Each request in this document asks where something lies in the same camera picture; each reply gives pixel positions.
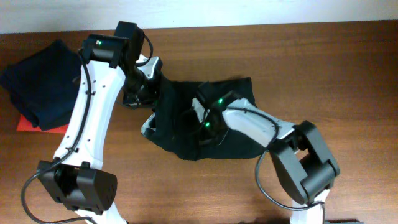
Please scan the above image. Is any black shorts garment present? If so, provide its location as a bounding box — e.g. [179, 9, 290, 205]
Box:
[141, 77, 264, 161]

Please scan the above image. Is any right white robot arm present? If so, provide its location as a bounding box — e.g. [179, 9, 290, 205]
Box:
[192, 92, 340, 223]

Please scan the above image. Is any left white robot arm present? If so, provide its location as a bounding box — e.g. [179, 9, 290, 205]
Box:
[33, 34, 162, 223]

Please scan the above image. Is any folded navy blue garment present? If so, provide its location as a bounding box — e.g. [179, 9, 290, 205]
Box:
[1, 40, 81, 131]

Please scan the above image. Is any folded orange cloth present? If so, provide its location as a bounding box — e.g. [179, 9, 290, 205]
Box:
[16, 114, 68, 134]

